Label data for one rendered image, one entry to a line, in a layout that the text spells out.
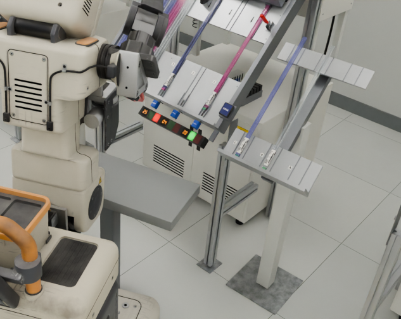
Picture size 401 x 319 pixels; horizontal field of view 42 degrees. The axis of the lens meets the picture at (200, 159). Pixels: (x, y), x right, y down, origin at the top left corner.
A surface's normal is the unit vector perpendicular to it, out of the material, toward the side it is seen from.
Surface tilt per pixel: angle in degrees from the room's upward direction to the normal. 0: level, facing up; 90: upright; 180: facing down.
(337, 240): 0
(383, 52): 90
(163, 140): 90
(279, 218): 90
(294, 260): 0
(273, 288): 0
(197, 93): 45
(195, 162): 90
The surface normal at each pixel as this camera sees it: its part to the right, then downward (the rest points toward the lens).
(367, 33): -0.64, 0.37
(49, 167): -0.22, 0.40
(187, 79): -0.39, -0.33
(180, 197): 0.09, -0.83
